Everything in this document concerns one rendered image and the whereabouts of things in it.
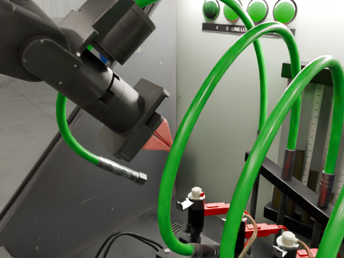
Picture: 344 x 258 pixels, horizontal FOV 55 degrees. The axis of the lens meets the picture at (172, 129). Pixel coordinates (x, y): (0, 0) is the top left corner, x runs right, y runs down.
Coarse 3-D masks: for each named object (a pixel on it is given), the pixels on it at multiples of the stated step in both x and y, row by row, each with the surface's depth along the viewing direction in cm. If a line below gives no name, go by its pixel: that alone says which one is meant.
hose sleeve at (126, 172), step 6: (102, 162) 54; (108, 162) 54; (114, 162) 55; (102, 168) 54; (108, 168) 54; (114, 168) 55; (120, 168) 56; (126, 168) 56; (120, 174) 56; (126, 174) 56; (132, 174) 57; (138, 174) 58; (132, 180) 57
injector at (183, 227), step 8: (192, 200) 54; (200, 200) 54; (192, 208) 54; (200, 208) 54; (192, 216) 55; (200, 216) 55; (184, 224) 54; (192, 224) 55; (200, 224) 56; (192, 232) 56; (200, 232) 56; (192, 240) 57; (200, 240) 58
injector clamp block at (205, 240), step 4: (180, 236) 63; (184, 236) 63; (188, 236) 63; (204, 236) 63; (180, 240) 63; (184, 240) 62; (188, 240) 62; (204, 240) 62; (208, 240) 62; (212, 240) 62; (208, 244) 61; (212, 244) 61; (216, 244) 61; (164, 248) 60; (168, 248) 60; (160, 252) 59; (164, 252) 59; (168, 252) 59; (172, 252) 59; (156, 256) 59; (160, 256) 58; (164, 256) 58; (168, 256) 58; (172, 256) 58; (176, 256) 58; (180, 256) 58; (184, 256) 58
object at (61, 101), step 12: (144, 0) 48; (156, 0) 48; (228, 0) 53; (240, 12) 54; (252, 24) 56; (264, 60) 59; (264, 72) 60; (264, 84) 61; (60, 96) 48; (264, 96) 62; (60, 108) 48; (264, 108) 63; (60, 120) 49; (264, 120) 64; (60, 132) 50; (72, 144) 51; (84, 156) 52; (96, 156) 54
